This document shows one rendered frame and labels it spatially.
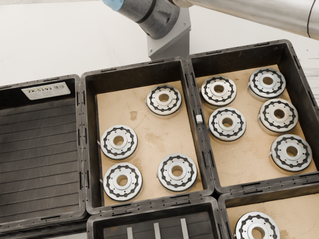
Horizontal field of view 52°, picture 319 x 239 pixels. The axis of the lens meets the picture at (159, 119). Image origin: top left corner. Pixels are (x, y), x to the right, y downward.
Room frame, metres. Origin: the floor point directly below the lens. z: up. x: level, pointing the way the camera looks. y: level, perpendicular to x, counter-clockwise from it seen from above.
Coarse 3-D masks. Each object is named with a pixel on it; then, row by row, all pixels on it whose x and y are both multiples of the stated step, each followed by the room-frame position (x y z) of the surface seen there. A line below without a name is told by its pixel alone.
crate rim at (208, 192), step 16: (144, 64) 0.56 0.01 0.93; (160, 64) 0.55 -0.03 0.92; (80, 80) 0.54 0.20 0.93; (192, 96) 0.43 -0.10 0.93; (192, 112) 0.38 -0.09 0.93; (208, 176) 0.21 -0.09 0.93; (192, 192) 0.18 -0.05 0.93; (208, 192) 0.17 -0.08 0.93; (96, 208) 0.18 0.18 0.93; (112, 208) 0.18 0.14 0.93; (128, 208) 0.17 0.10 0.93
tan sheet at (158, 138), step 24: (120, 96) 0.53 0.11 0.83; (144, 96) 0.51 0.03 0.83; (120, 120) 0.45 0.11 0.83; (144, 120) 0.43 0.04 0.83; (168, 120) 0.42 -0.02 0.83; (120, 144) 0.37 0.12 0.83; (144, 144) 0.36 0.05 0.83; (168, 144) 0.35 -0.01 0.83; (192, 144) 0.34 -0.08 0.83; (144, 168) 0.29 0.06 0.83; (144, 192) 0.23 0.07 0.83; (168, 192) 0.22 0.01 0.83
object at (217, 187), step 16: (240, 48) 0.56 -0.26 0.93; (256, 48) 0.55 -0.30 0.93; (288, 48) 0.53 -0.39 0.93; (192, 80) 0.48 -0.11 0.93; (304, 80) 0.42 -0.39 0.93; (208, 144) 0.29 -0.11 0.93; (208, 160) 0.25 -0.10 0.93; (288, 176) 0.18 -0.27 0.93; (304, 176) 0.17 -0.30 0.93; (224, 192) 0.17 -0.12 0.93
